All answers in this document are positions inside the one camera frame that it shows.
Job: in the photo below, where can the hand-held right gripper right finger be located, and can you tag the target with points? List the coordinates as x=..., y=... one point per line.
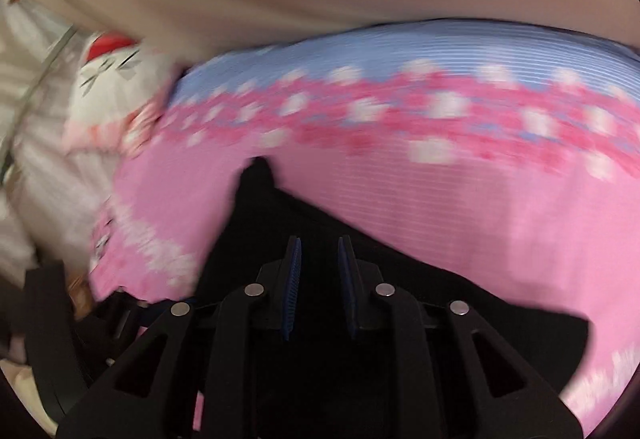
x=346, y=289

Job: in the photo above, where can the metal bed rail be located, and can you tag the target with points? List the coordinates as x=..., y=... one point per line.
x=35, y=91

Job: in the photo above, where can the black pants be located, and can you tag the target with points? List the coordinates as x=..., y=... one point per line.
x=260, y=229

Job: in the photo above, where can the pink floral bed sheet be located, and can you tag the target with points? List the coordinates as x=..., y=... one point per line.
x=450, y=179

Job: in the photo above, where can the white cartoon cat pillow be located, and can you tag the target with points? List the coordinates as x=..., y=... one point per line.
x=110, y=84

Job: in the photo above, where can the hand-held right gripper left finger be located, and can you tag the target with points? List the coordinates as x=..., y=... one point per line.
x=294, y=289

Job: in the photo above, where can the white curtain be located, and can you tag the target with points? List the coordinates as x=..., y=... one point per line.
x=45, y=179

